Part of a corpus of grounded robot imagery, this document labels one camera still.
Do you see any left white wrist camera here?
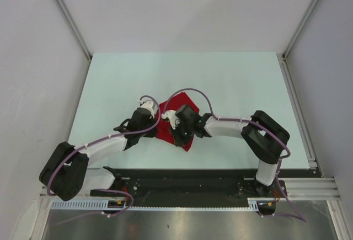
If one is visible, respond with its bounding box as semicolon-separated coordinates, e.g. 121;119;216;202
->
138;100;156;118

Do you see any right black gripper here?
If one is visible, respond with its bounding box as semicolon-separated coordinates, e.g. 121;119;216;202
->
169;119;194;147

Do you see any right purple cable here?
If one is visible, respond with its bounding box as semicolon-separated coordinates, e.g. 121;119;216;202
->
162;87;307;223

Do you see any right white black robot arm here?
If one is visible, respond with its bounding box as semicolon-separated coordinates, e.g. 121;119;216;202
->
161;104;290;196

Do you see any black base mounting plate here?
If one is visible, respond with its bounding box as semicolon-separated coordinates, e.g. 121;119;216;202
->
90;169;317;209

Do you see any white slotted cable duct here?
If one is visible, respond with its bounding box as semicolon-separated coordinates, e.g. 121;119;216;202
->
51;198;278;212

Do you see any aluminium frame post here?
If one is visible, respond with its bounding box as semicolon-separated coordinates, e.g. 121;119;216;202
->
282;0;321;60
54;0;93;63

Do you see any right aluminium frame post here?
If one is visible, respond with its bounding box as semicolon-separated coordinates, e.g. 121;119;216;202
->
282;0;321;60

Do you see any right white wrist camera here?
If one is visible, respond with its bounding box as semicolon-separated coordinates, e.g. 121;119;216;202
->
161;110;180;130

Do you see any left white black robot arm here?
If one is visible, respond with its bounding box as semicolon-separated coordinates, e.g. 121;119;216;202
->
39;102;160;201

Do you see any aluminium rail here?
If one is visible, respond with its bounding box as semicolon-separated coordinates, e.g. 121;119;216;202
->
38;177;339;199
277;54;320;170

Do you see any right side aluminium rail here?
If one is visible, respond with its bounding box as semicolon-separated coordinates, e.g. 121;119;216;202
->
277;54;320;170

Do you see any red cloth napkin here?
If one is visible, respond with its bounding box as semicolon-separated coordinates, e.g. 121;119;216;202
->
156;92;200;152

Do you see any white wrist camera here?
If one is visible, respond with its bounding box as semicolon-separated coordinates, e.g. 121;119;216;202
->
161;110;180;130
138;100;156;118

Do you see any front aluminium rail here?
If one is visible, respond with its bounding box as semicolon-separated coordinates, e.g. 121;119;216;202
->
38;177;339;199

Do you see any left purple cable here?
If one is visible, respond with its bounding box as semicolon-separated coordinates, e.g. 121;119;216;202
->
46;95;135;226

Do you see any left aluminium frame post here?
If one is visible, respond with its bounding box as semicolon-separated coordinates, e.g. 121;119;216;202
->
54;0;93;63

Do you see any purple cable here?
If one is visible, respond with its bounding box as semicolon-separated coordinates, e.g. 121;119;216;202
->
46;95;135;226
162;87;307;223

